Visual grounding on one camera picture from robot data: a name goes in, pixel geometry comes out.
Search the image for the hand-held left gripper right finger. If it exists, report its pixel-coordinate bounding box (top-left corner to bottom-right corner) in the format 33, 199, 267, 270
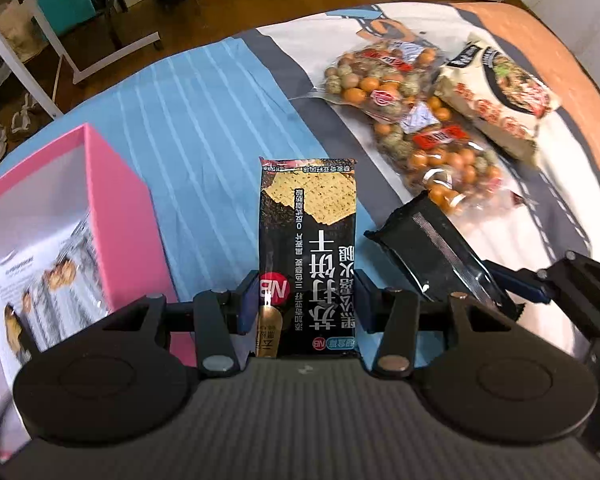
354, 269, 518, 379

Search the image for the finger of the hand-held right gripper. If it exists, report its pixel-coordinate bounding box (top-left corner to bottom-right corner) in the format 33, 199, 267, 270
484, 254, 600, 339

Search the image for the brown paper bag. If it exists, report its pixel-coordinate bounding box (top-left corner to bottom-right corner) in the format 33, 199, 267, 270
0, 0, 56, 61

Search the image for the pink cardboard box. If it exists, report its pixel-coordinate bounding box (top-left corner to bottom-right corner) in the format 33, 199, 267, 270
0, 122, 196, 376

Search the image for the white paper leaflet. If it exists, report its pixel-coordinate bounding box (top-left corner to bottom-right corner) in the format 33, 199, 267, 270
0, 252, 56, 361

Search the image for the black cracker packet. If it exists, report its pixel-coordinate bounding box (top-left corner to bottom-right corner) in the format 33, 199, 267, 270
257, 156, 363, 361
364, 195, 526, 321

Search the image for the white snack bar packet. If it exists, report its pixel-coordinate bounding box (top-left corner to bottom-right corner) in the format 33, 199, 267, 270
17, 280, 66, 351
40, 212, 113, 333
2, 302, 36, 361

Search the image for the clear bag of coated nuts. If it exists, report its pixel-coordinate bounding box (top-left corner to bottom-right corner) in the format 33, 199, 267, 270
370, 100, 531, 218
290, 30, 446, 126

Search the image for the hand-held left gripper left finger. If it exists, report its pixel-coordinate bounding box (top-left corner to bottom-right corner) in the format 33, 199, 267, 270
100, 270, 261, 380

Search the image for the teal bag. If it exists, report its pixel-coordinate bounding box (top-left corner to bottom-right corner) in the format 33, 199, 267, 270
32, 0, 96, 36

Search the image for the black floor stand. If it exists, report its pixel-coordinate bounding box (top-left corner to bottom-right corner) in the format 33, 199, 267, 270
75, 0, 131, 53

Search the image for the cream noodle packet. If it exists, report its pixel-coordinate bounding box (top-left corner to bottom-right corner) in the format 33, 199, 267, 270
432, 32, 563, 168

